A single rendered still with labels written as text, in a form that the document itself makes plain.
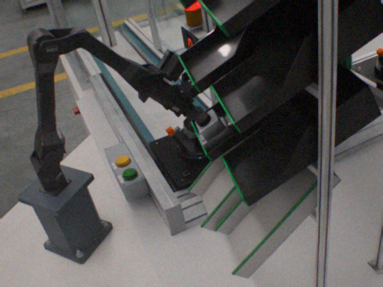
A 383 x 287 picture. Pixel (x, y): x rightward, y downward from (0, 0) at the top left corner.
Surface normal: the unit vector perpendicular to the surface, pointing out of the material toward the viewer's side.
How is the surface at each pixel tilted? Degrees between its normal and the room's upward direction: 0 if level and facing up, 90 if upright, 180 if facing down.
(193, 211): 90
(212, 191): 45
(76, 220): 88
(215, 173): 90
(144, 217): 0
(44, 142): 61
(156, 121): 0
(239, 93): 25
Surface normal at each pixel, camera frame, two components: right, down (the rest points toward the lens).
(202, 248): -0.15, -0.80
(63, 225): 0.33, 0.52
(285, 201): -0.79, -0.38
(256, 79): -0.55, -0.61
